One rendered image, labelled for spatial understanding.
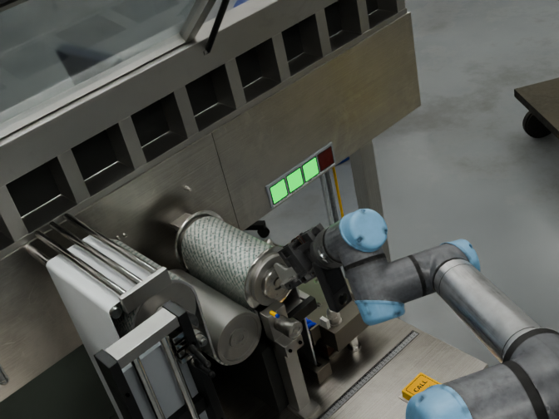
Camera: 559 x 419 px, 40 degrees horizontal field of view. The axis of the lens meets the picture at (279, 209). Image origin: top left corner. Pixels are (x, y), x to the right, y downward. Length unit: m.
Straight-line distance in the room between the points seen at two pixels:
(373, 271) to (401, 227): 2.49
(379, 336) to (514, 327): 0.87
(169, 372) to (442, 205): 2.68
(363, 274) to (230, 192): 0.69
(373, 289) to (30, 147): 0.74
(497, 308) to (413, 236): 2.58
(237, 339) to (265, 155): 0.54
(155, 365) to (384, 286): 0.42
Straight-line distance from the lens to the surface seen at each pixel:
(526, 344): 1.07
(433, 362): 1.87
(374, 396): 1.82
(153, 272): 1.40
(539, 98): 4.14
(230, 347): 1.63
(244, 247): 1.63
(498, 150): 4.30
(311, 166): 2.08
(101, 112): 1.65
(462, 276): 1.25
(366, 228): 1.29
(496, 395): 0.98
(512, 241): 3.65
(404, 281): 1.31
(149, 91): 1.71
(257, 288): 1.59
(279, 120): 1.96
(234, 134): 1.87
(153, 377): 1.38
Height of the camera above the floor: 2.26
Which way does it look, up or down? 34 degrees down
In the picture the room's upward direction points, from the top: 14 degrees counter-clockwise
